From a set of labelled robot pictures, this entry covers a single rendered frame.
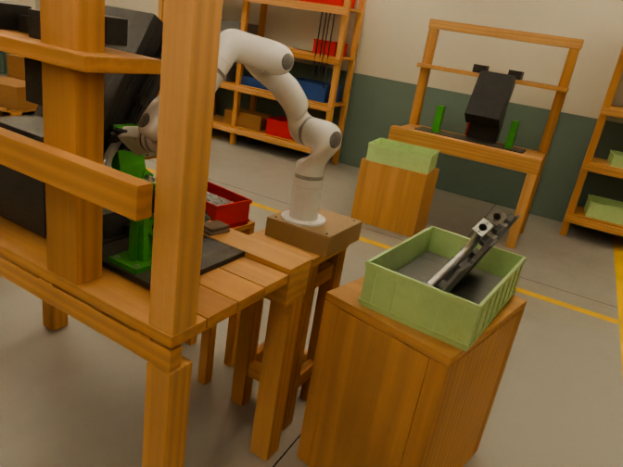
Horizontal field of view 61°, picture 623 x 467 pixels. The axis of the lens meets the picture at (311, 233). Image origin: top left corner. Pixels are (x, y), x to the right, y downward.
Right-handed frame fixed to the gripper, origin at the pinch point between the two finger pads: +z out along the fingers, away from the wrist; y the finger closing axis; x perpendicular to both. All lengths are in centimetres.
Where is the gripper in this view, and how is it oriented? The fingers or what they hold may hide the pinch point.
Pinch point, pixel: (118, 142)
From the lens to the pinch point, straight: 195.1
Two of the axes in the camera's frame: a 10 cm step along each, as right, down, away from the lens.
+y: -4.2, -5.4, -7.3
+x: -3.1, 8.4, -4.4
